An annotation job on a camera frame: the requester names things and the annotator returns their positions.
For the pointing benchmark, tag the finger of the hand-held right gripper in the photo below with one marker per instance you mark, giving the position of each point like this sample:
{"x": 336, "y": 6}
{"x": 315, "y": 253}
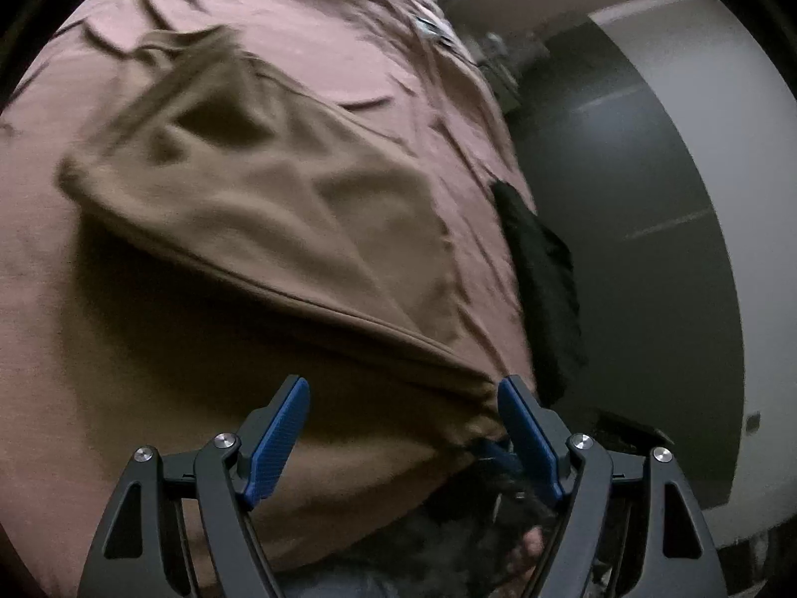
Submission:
{"x": 496, "y": 453}

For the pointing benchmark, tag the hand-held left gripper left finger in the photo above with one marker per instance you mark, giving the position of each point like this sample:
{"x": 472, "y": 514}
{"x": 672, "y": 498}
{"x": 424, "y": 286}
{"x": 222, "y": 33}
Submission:
{"x": 277, "y": 442}

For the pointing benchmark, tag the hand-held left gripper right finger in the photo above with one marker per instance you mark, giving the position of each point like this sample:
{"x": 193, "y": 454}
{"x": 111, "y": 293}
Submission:
{"x": 529, "y": 442}

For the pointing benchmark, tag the brown printed t-shirt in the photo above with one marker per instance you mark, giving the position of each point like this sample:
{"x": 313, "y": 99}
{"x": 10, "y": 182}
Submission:
{"x": 280, "y": 230}

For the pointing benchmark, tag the black folded clothes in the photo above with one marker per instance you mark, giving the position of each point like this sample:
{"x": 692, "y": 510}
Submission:
{"x": 545, "y": 286}

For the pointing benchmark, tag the person's grey patterned pants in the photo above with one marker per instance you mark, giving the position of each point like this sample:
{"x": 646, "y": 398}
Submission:
{"x": 386, "y": 582}

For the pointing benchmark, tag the grey wardrobe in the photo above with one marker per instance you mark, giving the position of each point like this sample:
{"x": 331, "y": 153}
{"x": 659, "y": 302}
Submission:
{"x": 622, "y": 199}

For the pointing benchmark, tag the bed with brown sheet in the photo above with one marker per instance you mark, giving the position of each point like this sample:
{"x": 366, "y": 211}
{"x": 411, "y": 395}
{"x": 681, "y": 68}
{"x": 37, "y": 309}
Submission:
{"x": 37, "y": 274}

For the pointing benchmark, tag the white nightstand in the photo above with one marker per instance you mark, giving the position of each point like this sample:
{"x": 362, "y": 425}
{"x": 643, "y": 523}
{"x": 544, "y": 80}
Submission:
{"x": 498, "y": 65}

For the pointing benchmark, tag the small dark phone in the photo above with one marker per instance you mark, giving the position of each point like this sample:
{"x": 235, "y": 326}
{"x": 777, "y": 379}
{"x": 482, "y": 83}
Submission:
{"x": 433, "y": 28}

